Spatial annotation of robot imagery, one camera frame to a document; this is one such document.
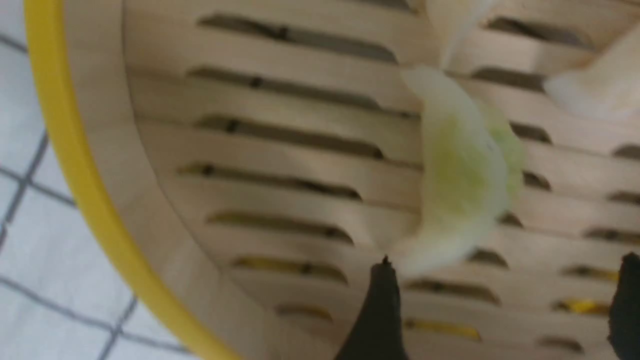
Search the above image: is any white black grid tablecloth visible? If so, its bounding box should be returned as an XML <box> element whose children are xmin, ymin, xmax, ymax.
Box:
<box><xmin>0</xmin><ymin>0</ymin><xmax>193</xmax><ymax>360</ymax></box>

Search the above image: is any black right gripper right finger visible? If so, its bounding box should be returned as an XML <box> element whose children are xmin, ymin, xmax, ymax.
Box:
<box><xmin>608</xmin><ymin>252</ymin><xmax>640</xmax><ymax>360</ymax></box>

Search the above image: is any bamboo steamer tray yellow rim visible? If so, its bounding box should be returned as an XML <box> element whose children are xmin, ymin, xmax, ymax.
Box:
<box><xmin>23</xmin><ymin>0</ymin><xmax>639</xmax><ymax>360</ymax></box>

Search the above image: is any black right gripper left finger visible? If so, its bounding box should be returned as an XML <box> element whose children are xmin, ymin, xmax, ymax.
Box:
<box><xmin>335</xmin><ymin>256</ymin><xmax>409</xmax><ymax>360</ymax></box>

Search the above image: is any green dumpling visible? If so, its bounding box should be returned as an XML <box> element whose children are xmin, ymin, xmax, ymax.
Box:
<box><xmin>386</xmin><ymin>64</ymin><xmax>526</xmax><ymax>280</ymax></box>

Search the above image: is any white dumpling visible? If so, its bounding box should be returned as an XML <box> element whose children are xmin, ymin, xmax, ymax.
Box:
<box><xmin>424</xmin><ymin>0</ymin><xmax>499</xmax><ymax>69</ymax></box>
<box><xmin>542</xmin><ymin>23</ymin><xmax>640</xmax><ymax>121</ymax></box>

